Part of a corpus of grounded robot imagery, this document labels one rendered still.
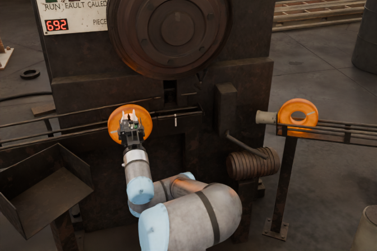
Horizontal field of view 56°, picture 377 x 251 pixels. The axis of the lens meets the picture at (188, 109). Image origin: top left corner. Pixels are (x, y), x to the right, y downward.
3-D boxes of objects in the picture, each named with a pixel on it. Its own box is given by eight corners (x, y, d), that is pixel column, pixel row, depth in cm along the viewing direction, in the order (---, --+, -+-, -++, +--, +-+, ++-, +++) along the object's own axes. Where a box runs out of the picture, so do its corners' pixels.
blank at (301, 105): (290, 134, 157) (290, 138, 155) (273, 106, 153) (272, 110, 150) (324, 121, 150) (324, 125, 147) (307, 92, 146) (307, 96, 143)
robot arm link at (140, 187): (128, 209, 102) (127, 193, 96) (124, 177, 110) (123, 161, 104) (155, 204, 104) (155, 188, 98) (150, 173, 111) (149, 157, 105)
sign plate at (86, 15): (44, 33, 136) (33, -16, 126) (113, 28, 141) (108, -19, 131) (44, 35, 134) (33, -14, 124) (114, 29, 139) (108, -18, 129)
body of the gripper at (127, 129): (141, 115, 116) (146, 143, 108) (142, 132, 122) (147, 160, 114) (117, 118, 114) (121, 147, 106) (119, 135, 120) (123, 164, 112)
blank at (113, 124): (146, 99, 126) (147, 103, 123) (154, 134, 134) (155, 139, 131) (102, 110, 124) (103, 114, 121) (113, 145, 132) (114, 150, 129)
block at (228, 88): (211, 126, 170) (213, 82, 158) (227, 124, 171) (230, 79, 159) (218, 139, 161) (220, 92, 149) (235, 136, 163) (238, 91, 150)
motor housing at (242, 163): (220, 228, 188) (225, 147, 160) (259, 220, 192) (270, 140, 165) (228, 248, 177) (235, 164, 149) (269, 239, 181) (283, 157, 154)
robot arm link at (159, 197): (166, 211, 115) (166, 193, 107) (132, 223, 111) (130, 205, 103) (157, 191, 120) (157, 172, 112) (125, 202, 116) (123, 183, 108)
